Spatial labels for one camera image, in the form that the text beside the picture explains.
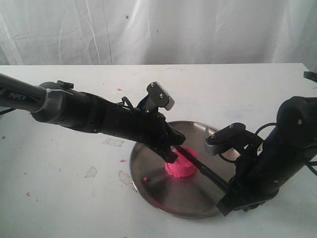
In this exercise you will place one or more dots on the white backdrop curtain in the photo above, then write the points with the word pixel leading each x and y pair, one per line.
pixel 158 31

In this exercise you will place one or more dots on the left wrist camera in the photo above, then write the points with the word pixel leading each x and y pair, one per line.
pixel 157 97

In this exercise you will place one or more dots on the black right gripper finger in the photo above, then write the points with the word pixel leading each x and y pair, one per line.
pixel 230 202

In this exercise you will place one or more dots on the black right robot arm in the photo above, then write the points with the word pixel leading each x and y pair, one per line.
pixel 296 130

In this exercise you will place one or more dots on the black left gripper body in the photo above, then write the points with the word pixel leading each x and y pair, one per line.
pixel 148 128

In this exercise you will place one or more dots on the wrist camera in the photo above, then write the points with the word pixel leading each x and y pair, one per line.
pixel 233 136
pixel 157 97

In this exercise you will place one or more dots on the black knife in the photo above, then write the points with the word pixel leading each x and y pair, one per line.
pixel 216 179

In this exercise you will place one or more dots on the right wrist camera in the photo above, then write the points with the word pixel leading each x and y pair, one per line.
pixel 233 136

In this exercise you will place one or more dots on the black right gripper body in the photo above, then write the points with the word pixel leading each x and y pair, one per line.
pixel 256 173

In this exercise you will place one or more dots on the round steel plate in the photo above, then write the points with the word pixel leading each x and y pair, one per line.
pixel 192 197

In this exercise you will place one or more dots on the pink clay lump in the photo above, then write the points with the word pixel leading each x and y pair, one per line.
pixel 181 168

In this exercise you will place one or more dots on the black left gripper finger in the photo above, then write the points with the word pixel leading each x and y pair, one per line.
pixel 166 153
pixel 173 137

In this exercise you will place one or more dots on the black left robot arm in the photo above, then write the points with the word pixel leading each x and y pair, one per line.
pixel 58 103

